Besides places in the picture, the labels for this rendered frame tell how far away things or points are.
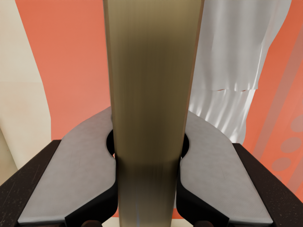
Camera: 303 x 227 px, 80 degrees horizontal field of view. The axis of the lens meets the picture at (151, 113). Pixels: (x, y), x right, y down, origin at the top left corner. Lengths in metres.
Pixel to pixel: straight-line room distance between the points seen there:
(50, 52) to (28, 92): 0.05
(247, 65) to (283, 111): 0.07
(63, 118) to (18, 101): 0.04
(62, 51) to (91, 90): 0.04
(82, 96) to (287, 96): 0.20
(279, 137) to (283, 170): 0.05
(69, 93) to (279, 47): 0.19
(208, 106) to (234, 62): 0.04
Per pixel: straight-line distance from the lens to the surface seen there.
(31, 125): 0.23
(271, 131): 0.24
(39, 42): 0.19
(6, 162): 0.26
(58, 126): 0.21
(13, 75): 0.21
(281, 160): 0.27
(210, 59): 0.17
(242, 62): 0.18
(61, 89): 0.19
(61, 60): 0.18
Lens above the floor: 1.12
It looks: 62 degrees down
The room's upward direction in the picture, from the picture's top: 177 degrees clockwise
